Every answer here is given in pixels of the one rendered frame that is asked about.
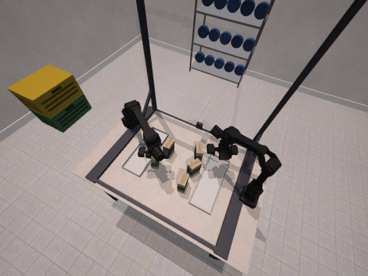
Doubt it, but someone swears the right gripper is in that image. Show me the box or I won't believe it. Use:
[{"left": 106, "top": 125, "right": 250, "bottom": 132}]
[{"left": 137, "top": 147, "right": 170, "bottom": 159}]

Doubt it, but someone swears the brown rectangular block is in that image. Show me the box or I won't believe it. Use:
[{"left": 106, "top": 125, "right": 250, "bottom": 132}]
[
  {"left": 177, "top": 172, "right": 189, "bottom": 193},
  {"left": 186, "top": 158, "right": 202, "bottom": 177},
  {"left": 163, "top": 138, "right": 174, "bottom": 158},
  {"left": 194, "top": 143, "right": 204, "bottom": 161},
  {"left": 151, "top": 156, "right": 159, "bottom": 169}
]

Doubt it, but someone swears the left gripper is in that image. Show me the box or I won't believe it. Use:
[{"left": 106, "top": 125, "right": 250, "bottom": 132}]
[{"left": 207, "top": 143, "right": 238, "bottom": 156}]

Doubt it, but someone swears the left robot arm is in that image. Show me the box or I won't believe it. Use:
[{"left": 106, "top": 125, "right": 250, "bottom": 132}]
[{"left": 210, "top": 125, "right": 282, "bottom": 203}]

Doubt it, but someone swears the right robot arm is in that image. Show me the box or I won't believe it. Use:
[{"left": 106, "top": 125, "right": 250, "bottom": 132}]
[{"left": 122, "top": 100, "right": 166, "bottom": 162}]

